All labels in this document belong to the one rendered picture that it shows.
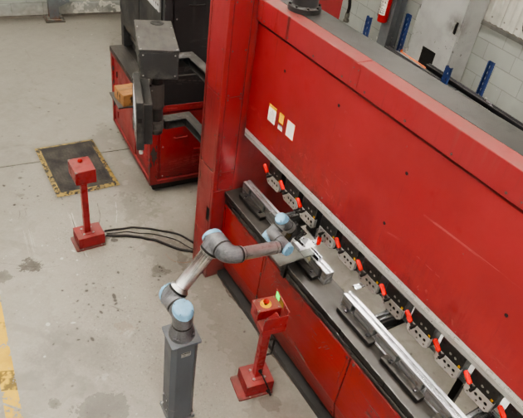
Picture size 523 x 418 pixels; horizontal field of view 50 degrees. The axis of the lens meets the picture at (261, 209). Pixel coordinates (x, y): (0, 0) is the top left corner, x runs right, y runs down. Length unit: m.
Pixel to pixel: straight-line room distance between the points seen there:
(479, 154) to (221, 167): 2.10
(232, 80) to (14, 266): 2.38
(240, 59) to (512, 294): 2.13
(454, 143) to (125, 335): 2.78
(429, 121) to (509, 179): 0.44
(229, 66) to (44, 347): 2.32
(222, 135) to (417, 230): 1.65
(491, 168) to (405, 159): 0.48
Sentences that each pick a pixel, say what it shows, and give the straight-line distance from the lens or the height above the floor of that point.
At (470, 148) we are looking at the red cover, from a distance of 2.43.
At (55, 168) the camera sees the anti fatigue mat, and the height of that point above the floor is 0.01.
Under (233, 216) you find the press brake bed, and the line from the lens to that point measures 4.12.
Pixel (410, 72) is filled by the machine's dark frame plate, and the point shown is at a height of 2.30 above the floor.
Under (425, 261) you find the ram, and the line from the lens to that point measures 2.78.
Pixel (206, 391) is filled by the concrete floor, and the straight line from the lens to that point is 4.00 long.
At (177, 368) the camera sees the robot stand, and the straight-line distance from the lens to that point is 3.39.
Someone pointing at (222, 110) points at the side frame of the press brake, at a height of 1.57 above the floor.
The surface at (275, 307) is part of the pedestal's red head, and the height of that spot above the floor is 0.78.
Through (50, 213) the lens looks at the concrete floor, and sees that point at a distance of 5.36.
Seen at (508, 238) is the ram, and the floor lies 2.01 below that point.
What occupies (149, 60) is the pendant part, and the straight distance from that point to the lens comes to 3.60.
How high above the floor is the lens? 3.34
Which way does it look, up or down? 38 degrees down
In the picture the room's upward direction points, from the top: 9 degrees clockwise
